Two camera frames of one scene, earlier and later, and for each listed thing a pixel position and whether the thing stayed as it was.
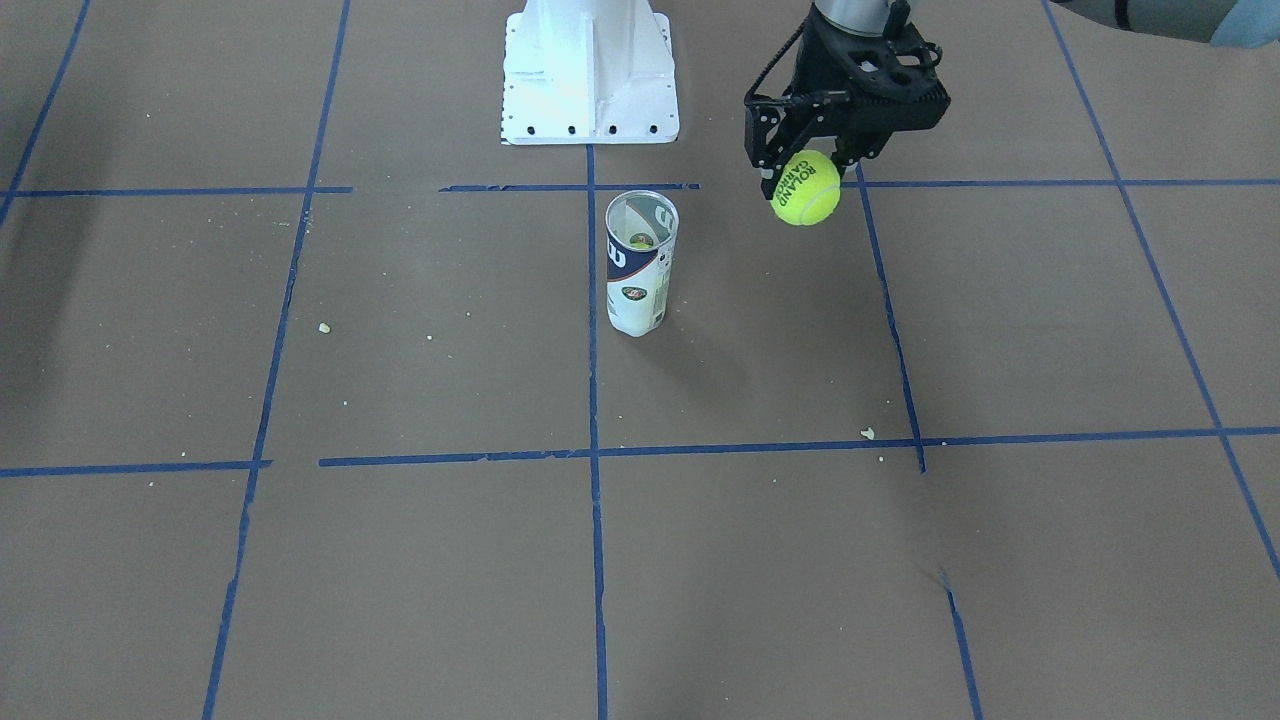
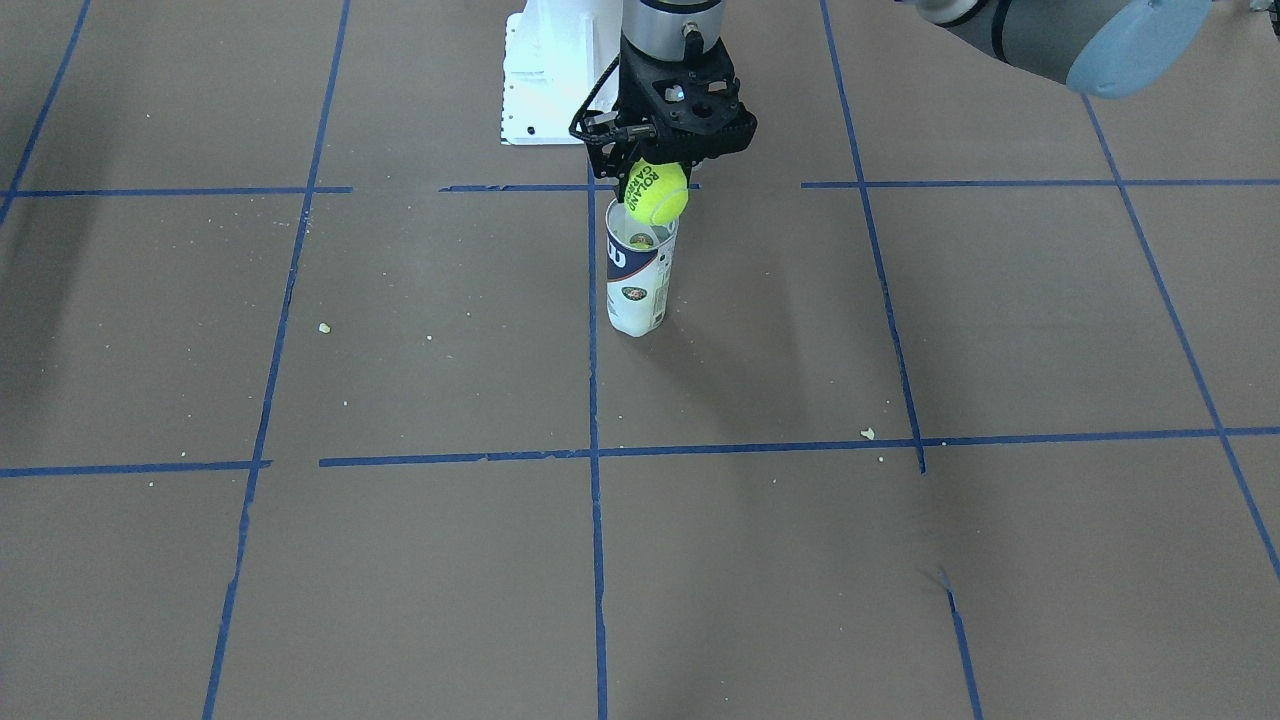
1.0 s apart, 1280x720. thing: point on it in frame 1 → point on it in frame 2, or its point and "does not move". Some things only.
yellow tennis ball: x=808 y=189 → x=656 y=193
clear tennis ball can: x=641 y=227 does not move
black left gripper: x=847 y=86 → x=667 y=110
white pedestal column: x=588 y=72 does not move
